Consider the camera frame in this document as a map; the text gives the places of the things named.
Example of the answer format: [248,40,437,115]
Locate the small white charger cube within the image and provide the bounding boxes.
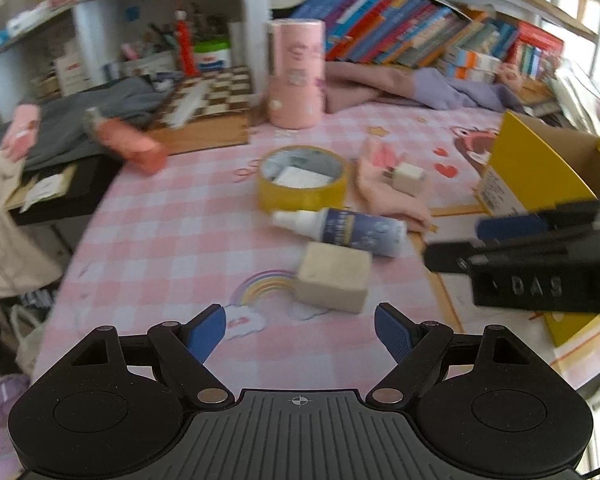
[384,162,427,196]

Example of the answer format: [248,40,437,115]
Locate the blue spray cleaner bottle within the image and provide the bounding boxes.
[271,208,407,258]

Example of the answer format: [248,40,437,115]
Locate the pink sock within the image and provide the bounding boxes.
[355,136,432,233]

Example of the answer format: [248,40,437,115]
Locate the beige sponge block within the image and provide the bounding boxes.
[294,242,372,314]

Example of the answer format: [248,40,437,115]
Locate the yellow tape roll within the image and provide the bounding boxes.
[257,145,349,214]

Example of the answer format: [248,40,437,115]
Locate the yellow cardboard box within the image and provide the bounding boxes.
[473,109,600,349]

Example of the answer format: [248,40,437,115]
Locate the pile of papers and bags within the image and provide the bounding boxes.
[518,60,600,137]

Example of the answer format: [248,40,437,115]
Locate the pink checkered tablecloth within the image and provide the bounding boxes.
[34,103,600,391]

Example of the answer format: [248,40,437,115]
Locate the pink pig figurine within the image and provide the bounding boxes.
[495,63,524,94]

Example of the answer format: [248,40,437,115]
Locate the orange white boxes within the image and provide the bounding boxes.
[434,47,502,84]

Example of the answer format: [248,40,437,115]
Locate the coral pink bottle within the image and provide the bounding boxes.
[84,107,168,176]

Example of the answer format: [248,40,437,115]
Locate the pink purple cloth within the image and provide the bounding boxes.
[324,62,524,114]

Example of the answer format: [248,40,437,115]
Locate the wooden chessboard box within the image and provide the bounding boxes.
[147,66,252,155]

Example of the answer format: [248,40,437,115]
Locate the row of colourful books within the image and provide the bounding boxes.
[290,0,564,79]

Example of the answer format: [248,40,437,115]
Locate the grey folded cloth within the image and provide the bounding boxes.
[0,77,166,171]

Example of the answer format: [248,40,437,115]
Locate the pink cylindrical tube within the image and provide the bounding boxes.
[266,18,325,130]

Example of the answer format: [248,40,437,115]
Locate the small pink case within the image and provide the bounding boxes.
[1,104,41,162]

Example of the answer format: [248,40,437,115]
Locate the red bottle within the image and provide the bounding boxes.
[175,10,198,77]

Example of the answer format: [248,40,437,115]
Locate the white green jar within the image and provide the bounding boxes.
[193,38,232,72]

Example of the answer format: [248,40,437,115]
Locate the white shelf unit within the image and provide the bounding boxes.
[0,0,600,126]

